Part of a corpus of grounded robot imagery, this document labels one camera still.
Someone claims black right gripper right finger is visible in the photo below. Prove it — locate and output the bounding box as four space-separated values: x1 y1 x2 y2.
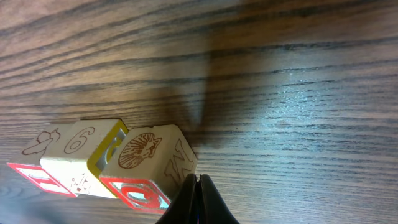
198 174 239 224

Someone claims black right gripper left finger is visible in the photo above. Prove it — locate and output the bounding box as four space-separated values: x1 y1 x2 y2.
156 174 197 224

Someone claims red symbol wooden block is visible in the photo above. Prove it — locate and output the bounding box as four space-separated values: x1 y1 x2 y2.
99 124 197 213

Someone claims plain cream wooden block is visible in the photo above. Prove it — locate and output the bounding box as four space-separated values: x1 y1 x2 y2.
40 119 128 198

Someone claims red letter wooden block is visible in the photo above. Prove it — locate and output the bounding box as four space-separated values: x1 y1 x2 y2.
6 123 78 198

